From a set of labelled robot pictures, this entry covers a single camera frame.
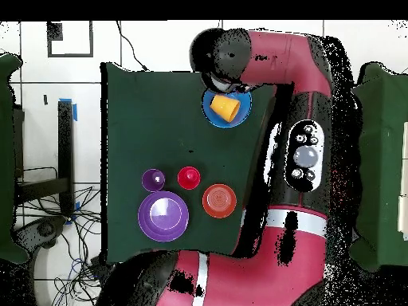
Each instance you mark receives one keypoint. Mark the small orange bowl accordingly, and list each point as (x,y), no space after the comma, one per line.
(219,200)

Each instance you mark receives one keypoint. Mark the orange cup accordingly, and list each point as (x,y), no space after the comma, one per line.
(224,107)

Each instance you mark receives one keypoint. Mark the large light blue bowl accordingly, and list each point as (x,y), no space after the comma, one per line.
(245,106)

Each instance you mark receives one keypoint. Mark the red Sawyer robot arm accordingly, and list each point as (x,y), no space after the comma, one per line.
(271,271)

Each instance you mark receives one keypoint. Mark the red cup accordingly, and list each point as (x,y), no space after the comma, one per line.
(188,178)

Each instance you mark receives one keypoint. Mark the purple cup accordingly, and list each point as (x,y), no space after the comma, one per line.
(153,180)

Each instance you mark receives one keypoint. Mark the purple bowl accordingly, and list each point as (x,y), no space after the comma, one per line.
(162,216)

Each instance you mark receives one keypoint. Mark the dark green table cloth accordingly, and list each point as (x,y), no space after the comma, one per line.
(143,127)

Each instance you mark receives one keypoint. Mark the black equipment stand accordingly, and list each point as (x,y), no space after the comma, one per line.
(65,143)

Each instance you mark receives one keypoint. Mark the black power strip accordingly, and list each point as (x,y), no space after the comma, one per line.
(98,267)

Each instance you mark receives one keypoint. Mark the green clothed side table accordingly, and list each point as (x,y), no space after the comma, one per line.
(382,159)
(6,127)

